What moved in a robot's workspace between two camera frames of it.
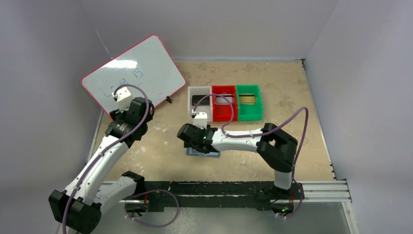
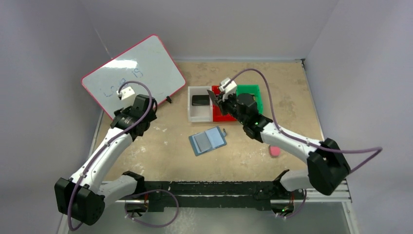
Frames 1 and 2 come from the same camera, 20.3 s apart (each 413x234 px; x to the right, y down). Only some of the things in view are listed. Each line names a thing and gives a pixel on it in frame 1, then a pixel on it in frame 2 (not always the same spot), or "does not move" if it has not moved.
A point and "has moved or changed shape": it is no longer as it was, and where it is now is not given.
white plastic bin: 200,90 does not move
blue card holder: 192,151 has moved or changed shape
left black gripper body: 115,114 does not move
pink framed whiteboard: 147,65 does not move
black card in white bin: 196,98 does not move
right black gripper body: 186,135 to 221,103
